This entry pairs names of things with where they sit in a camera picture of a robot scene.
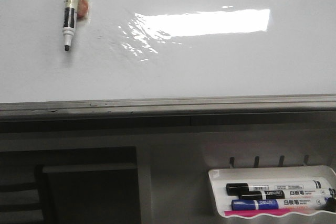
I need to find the black capped marker top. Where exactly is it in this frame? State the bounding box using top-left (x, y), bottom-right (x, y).
top-left (226, 179), bottom-right (330, 196)

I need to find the black capped marker middle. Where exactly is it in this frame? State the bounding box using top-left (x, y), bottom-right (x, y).
top-left (238, 188), bottom-right (335, 200)

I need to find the black whiteboard marker with tape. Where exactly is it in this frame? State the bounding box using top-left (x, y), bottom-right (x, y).
top-left (62, 0), bottom-right (89, 51)

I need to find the black capped marker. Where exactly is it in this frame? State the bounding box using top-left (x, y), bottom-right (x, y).
top-left (238, 188), bottom-right (335, 200)
top-left (226, 179), bottom-right (330, 196)

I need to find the pink strip in tray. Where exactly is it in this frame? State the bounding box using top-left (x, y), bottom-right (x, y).
top-left (223, 208), bottom-right (317, 217)

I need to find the blue capped whiteboard marker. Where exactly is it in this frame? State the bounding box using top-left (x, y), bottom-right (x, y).
top-left (231, 197), bottom-right (328, 211)

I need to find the metal hook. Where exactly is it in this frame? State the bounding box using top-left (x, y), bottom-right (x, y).
top-left (229, 157), bottom-right (235, 168)
top-left (278, 155), bottom-right (285, 167)
top-left (303, 155), bottom-right (309, 166)
top-left (254, 156), bottom-right (260, 168)

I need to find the white whiteboard with metal frame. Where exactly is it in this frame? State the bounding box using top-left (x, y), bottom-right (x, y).
top-left (1, 0), bottom-right (335, 120)

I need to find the white plastic marker tray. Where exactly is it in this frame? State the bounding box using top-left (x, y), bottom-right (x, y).
top-left (208, 165), bottom-right (335, 223)

